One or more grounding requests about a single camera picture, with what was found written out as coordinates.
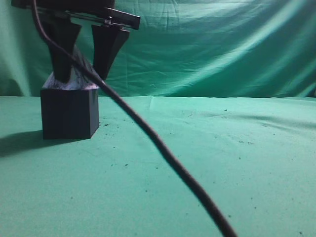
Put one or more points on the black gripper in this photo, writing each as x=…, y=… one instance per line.
x=107, y=40

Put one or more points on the dark purple cube block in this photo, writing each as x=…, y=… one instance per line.
x=69, y=114

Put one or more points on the green cloth backdrop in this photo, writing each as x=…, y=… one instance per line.
x=218, y=48

